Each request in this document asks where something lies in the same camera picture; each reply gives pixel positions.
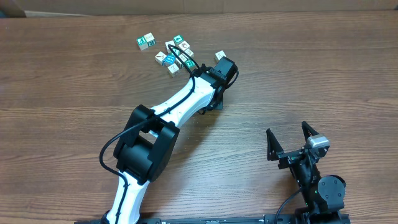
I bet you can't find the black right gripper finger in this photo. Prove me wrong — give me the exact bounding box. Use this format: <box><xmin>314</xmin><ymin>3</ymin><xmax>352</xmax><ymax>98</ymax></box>
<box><xmin>302</xmin><ymin>121</ymin><xmax>319</xmax><ymax>140</ymax></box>
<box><xmin>266</xmin><ymin>128</ymin><xmax>284</xmax><ymax>161</ymax></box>

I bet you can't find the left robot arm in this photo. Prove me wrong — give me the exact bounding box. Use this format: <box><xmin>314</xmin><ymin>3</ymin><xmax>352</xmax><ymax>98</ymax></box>
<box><xmin>101</xmin><ymin>57</ymin><xmax>238</xmax><ymax>223</ymax></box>

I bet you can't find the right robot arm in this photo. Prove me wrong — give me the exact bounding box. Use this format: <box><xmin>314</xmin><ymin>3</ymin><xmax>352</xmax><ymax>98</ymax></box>
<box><xmin>266</xmin><ymin>121</ymin><xmax>350</xmax><ymax>224</ymax></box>

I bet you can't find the green-top wooden block right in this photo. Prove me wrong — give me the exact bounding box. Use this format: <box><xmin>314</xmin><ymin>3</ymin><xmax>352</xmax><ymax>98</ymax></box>
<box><xmin>185</xmin><ymin>59</ymin><xmax>197</xmax><ymax>71</ymax></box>

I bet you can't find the green-top wooden block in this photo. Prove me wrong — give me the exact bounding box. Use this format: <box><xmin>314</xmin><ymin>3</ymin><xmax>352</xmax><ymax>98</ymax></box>
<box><xmin>185</xmin><ymin>59</ymin><xmax>197</xmax><ymax>71</ymax></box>
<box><xmin>136</xmin><ymin>36</ymin><xmax>149</xmax><ymax>50</ymax></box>
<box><xmin>173</xmin><ymin>34</ymin><xmax>184</xmax><ymax>45</ymax></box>

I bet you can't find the lone plain wooden block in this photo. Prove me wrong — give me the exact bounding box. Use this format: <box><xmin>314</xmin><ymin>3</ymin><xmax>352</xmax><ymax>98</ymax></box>
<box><xmin>215</xmin><ymin>50</ymin><xmax>226</xmax><ymax>62</ymax></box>

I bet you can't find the plain wooden block lower middle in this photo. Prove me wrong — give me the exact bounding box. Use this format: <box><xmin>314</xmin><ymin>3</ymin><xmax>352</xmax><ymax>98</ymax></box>
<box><xmin>167</xmin><ymin>63</ymin><xmax>180</xmax><ymax>77</ymax></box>

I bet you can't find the plain wooden block centre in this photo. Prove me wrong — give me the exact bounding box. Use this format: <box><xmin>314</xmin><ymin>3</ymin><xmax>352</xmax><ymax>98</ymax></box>
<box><xmin>175</xmin><ymin>54</ymin><xmax>187</xmax><ymax>68</ymax></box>

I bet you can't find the wooden block brown picture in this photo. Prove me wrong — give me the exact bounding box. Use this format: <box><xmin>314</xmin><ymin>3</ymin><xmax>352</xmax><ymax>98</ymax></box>
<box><xmin>182</xmin><ymin>49</ymin><xmax>194</xmax><ymax>60</ymax></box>

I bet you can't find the blue-top wooden block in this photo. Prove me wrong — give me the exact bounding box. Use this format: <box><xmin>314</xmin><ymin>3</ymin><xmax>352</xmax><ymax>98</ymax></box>
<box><xmin>164</xmin><ymin>54</ymin><xmax>176</xmax><ymax>66</ymax></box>

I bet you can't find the green letter wooden block centre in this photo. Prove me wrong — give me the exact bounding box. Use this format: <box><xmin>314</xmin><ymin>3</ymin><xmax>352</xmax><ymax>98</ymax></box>
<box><xmin>171</xmin><ymin>48</ymin><xmax>181</xmax><ymax>55</ymax></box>

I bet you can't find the wooden block animal picture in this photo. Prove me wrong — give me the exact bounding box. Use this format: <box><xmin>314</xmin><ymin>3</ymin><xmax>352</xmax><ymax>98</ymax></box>
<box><xmin>178</xmin><ymin>40</ymin><xmax>190</xmax><ymax>51</ymax></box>

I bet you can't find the wooden block pencil picture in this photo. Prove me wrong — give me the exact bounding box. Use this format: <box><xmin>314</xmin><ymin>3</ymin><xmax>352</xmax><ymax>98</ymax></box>
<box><xmin>155</xmin><ymin>51</ymin><xmax>167</xmax><ymax>66</ymax></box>

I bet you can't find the green-top wooden block upper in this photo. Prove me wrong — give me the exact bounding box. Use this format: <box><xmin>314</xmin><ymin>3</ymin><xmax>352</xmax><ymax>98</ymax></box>
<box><xmin>173</xmin><ymin>34</ymin><xmax>184</xmax><ymax>45</ymax></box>

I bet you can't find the plain wooden block upper middle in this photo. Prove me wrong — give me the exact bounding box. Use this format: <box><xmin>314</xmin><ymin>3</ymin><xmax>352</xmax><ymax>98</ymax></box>
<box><xmin>165</xmin><ymin>40</ymin><xmax>175</xmax><ymax>54</ymax></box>

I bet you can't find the plain wooden block green side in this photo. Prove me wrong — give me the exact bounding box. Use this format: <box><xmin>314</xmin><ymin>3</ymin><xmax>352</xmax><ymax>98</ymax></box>
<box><xmin>144</xmin><ymin>32</ymin><xmax>156</xmax><ymax>47</ymax></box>

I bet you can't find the green-top wooden block far left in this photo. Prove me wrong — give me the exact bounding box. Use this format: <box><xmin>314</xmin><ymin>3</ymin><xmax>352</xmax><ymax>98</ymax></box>
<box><xmin>136</xmin><ymin>36</ymin><xmax>149</xmax><ymax>50</ymax></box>

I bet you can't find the brown cardboard backdrop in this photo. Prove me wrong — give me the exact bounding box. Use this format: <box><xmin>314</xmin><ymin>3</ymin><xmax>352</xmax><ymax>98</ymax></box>
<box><xmin>1</xmin><ymin>0</ymin><xmax>397</xmax><ymax>17</ymax></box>

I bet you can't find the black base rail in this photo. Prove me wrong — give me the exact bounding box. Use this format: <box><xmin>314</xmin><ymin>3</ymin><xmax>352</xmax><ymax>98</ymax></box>
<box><xmin>74</xmin><ymin>213</ymin><xmax>351</xmax><ymax>224</ymax></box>

